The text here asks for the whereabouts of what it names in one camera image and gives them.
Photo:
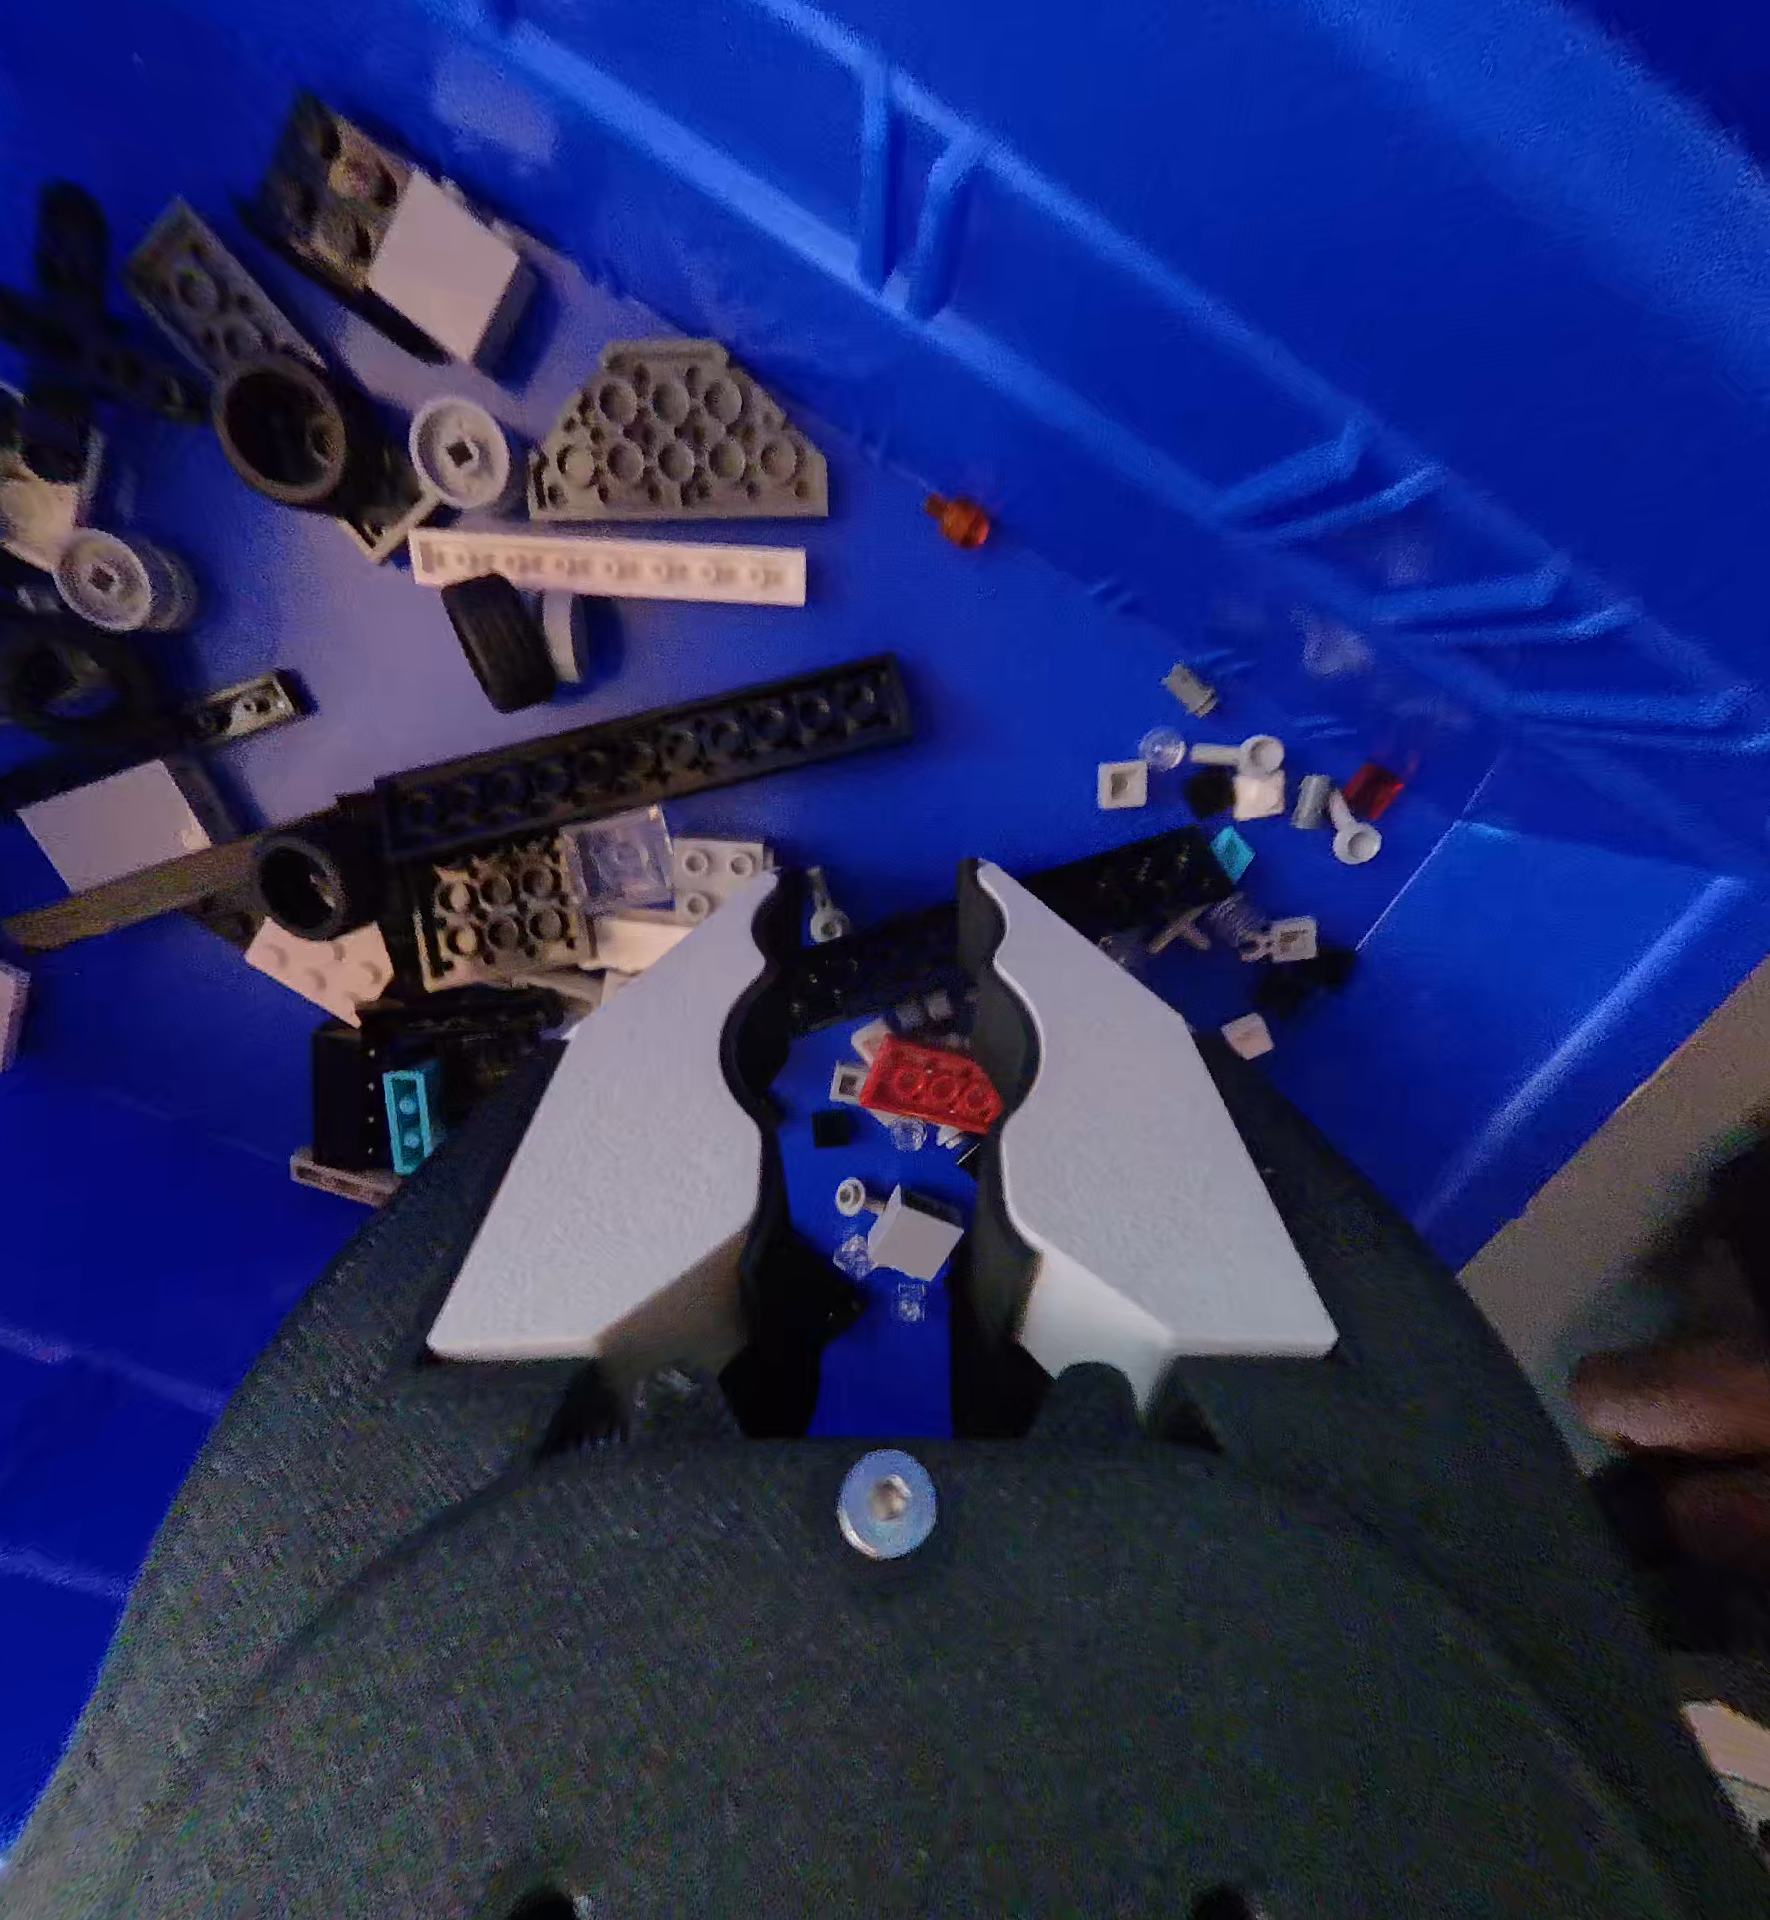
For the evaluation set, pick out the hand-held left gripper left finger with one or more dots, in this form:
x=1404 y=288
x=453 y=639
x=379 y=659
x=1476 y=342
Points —
x=600 y=1199

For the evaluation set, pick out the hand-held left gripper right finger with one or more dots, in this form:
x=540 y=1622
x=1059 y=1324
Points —
x=1147 y=1185

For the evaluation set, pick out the red toy brick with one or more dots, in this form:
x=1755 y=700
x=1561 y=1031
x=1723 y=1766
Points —
x=929 y=1083

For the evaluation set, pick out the blue plastic bin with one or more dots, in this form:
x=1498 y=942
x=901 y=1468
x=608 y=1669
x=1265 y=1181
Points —
x=1123 y=224

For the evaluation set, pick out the grey desk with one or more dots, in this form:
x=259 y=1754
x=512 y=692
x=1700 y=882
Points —
x=1619 y=1170

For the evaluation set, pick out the teal toy brick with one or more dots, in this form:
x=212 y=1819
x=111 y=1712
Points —
x=411 y=1117

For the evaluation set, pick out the small white toy brick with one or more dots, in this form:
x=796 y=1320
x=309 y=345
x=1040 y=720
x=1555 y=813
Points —
x=918 y=1238

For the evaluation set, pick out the grey studded plate underside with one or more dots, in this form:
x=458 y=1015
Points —
x=503 y=914

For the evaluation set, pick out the short black toy plate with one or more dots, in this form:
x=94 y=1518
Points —
x=1140 y=879

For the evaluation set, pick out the white square toy plate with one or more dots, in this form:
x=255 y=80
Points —
x=324 y=973

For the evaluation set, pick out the cluster of small toy parts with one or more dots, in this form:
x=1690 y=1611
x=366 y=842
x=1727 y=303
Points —
x=1252 y=780

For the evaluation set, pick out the long black toy plate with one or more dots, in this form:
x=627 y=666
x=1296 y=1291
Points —
x=645 y=749

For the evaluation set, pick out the black tyre with white hub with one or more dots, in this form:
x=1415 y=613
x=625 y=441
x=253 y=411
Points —
x=503 y=645

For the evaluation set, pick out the dark narrow toy tile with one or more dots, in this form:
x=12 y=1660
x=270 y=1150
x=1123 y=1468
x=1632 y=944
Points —
x=121 y=897

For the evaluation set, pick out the small dark toy plate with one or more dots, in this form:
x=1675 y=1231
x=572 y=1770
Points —
x=255 y=706

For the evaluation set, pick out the white toy tile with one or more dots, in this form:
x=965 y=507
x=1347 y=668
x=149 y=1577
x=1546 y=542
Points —
x=114 y=827

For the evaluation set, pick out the long white toy plate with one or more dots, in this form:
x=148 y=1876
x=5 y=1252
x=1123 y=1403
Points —
x=608 y=569

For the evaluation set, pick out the orange transparent stud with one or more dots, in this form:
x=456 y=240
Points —
x=960 y=520

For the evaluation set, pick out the light grey wheel hub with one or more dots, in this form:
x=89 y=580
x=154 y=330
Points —
x=83 y=578
x=435 y=457

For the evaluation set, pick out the dark grey wedge plate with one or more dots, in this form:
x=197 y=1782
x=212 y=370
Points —
x=674 y=434

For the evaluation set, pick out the black wheel assembly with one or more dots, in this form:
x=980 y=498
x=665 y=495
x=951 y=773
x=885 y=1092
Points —
x=15 y=674

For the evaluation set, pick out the black toy tyre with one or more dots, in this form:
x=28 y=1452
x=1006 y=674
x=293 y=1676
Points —
x=248 y=450

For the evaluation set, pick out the black and white curved assembly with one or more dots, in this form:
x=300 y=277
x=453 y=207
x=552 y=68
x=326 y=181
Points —
x=15 y=464

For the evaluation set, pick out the black brick with white tile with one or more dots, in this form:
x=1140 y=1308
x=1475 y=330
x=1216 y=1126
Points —
x=406 y=248

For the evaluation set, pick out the narrow grey toy plate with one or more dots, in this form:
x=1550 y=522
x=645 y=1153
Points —
x=211 y=300

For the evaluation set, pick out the black cross-shaped toy piece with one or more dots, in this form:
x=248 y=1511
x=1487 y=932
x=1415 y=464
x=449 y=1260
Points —
x=60 y=321

